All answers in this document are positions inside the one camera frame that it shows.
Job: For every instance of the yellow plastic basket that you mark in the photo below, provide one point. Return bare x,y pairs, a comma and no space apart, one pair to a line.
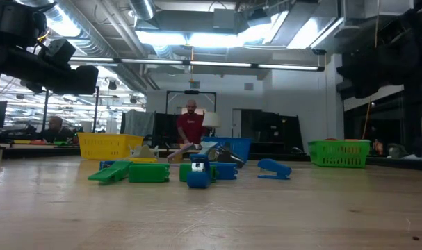
106,146

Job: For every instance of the large metal ventilation duct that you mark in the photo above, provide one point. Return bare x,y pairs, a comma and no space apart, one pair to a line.
75,21

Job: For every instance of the grey ceiling ventilation box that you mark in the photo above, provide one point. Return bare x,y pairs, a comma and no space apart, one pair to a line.
224,19

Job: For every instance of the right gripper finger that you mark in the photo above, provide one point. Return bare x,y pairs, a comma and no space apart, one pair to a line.
351,73

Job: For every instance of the white lampshade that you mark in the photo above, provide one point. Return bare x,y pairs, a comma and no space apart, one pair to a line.
211,119

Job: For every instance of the blue plastic basket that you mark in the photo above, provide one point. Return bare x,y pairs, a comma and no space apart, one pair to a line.
240,146

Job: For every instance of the purple staple remover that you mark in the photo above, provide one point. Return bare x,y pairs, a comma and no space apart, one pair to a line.
181,151

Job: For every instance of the light blue staple remover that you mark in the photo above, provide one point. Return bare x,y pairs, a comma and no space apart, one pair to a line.
207,146

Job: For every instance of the black stand pole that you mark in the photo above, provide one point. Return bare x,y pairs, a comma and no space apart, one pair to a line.
96,111

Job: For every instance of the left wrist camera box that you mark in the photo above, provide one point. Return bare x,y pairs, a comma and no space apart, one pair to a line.
59,50

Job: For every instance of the green plastic basket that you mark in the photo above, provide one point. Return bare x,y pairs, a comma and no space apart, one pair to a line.
339,154

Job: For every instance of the blue stapler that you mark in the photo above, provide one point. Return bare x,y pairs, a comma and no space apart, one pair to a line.
104,164
198,180
226,171
275,167

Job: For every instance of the black background rig frame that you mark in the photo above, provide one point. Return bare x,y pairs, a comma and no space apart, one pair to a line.
191,92

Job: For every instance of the person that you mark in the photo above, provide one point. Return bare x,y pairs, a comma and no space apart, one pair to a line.
191,126
56,130

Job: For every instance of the yellow stapler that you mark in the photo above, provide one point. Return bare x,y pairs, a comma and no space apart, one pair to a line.
144,160

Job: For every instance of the ceiling light strip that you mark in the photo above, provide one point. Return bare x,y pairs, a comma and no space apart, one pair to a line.
217,64

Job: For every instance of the black cabinets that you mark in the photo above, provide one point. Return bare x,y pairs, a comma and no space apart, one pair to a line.
269,128

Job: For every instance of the grey cloth cover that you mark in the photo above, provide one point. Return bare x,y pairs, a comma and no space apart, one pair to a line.
138,123

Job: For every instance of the grey staple remover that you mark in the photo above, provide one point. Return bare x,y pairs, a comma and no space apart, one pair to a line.
144,152

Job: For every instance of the wooden background desk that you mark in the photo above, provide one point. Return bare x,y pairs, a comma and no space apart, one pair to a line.
30,146

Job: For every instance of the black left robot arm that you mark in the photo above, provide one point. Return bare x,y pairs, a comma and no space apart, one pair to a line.
16,21

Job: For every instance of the round metal ventilation duct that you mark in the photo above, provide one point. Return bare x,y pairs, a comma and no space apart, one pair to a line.
143,8

